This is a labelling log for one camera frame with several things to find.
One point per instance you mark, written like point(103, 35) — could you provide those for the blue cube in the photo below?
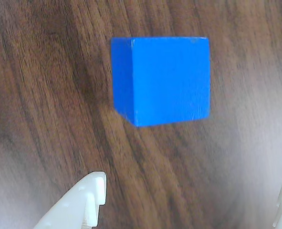
point(169, 81)

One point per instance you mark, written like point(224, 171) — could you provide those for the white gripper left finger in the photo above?
point(78, 205)

